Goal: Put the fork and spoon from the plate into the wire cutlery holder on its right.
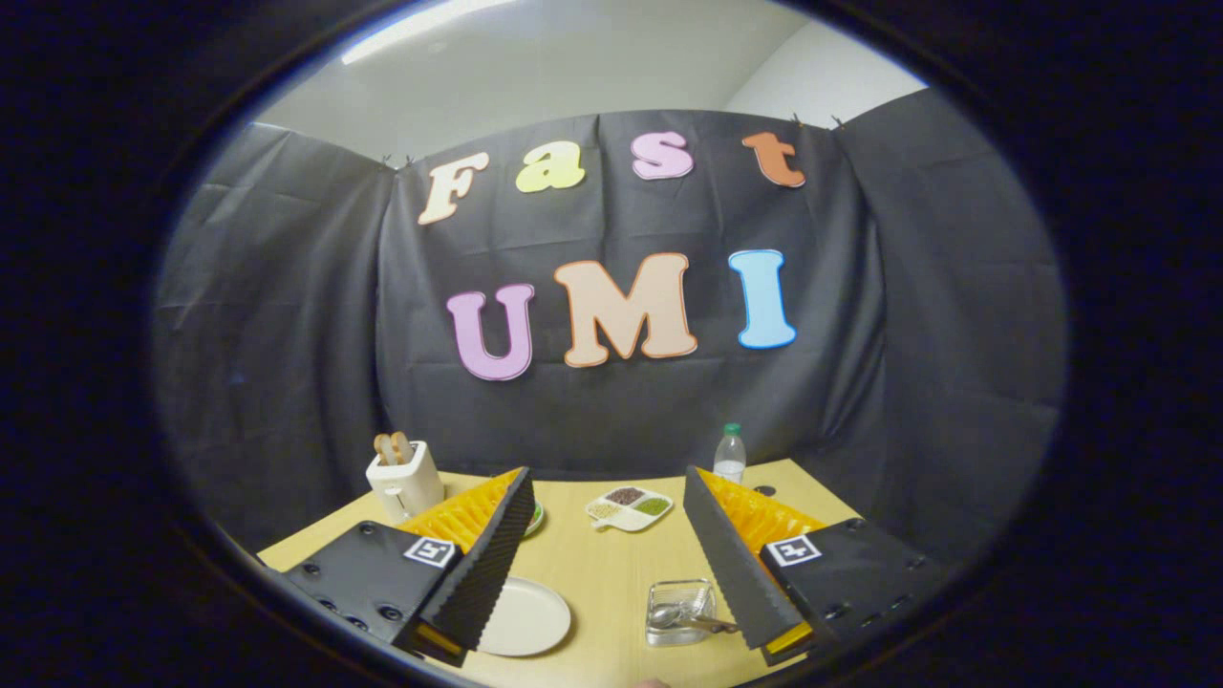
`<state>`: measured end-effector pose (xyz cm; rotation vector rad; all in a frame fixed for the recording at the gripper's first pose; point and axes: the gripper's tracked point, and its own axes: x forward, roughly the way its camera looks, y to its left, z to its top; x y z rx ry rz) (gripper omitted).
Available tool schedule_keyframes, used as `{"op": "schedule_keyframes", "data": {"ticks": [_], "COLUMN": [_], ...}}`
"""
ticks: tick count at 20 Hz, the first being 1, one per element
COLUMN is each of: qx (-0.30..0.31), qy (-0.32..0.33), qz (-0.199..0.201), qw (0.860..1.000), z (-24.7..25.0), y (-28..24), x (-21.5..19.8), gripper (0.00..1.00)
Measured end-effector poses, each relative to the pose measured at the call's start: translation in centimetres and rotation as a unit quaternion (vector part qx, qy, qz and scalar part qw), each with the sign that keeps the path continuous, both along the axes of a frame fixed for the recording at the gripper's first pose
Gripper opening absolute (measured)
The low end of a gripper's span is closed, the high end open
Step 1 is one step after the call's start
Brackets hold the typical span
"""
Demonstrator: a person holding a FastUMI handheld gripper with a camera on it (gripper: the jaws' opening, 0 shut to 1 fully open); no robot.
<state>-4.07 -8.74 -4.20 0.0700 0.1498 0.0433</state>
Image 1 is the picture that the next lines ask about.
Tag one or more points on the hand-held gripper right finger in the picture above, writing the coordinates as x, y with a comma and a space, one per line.
731, 564

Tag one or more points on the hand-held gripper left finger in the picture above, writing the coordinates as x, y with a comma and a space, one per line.
487, 564

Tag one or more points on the white round plate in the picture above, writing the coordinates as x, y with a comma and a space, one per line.
525, 616

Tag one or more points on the light green plate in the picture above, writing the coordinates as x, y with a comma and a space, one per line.
536, 521

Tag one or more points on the clear plastic water bottle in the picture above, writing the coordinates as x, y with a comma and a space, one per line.
730, 459

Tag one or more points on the white toaster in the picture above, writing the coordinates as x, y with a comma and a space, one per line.
406, 492

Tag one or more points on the white divided snack dish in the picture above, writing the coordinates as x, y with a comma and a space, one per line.
626, 516

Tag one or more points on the toast slice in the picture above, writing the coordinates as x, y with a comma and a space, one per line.
383, 449
401, 445

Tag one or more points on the black backdrop cloth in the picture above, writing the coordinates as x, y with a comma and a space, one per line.
287, 334

